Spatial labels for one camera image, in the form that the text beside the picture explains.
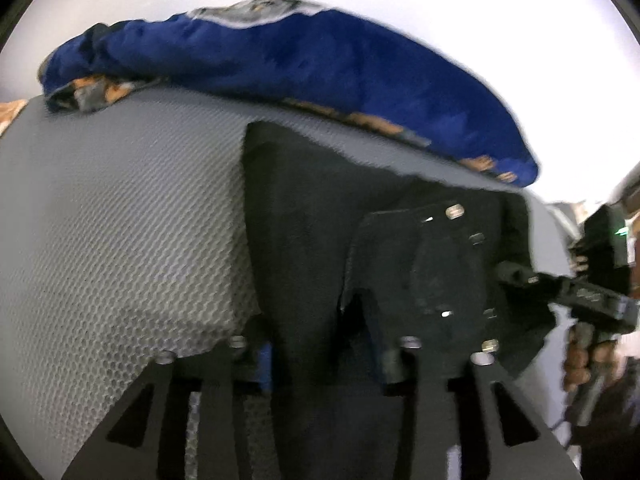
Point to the blue floral blanket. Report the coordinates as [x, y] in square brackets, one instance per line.
[325, 70]

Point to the person's right hand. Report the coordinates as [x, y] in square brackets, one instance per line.
[580, 355]

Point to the grey mesh mat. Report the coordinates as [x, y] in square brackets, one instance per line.
[115, 220]

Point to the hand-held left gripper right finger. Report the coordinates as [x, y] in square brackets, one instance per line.
[387, 365]

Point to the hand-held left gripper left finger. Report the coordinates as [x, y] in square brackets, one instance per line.
[264, 362]

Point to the cream floral sheet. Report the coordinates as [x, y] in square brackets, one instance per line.
[9, 112]

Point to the black pants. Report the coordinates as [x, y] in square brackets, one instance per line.
[300, 240]

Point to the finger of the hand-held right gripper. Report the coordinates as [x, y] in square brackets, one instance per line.
[525, 276]

